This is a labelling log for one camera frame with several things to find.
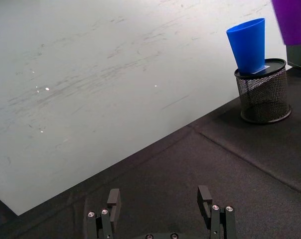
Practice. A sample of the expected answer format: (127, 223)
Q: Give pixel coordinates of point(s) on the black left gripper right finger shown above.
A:
(212, 214)

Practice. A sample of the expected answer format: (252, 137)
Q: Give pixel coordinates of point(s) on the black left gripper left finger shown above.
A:
(112, 211)

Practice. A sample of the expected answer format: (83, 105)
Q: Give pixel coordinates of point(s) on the black table cloth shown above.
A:
(190, 179)

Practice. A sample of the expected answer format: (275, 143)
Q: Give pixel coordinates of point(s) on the black mesh pen holder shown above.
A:
(263, 94)

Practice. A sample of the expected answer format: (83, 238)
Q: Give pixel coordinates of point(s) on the blue plastic cup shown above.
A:
(248, 49)

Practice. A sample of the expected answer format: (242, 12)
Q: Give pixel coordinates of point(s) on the purple plastic cup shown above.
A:
(293, 20)

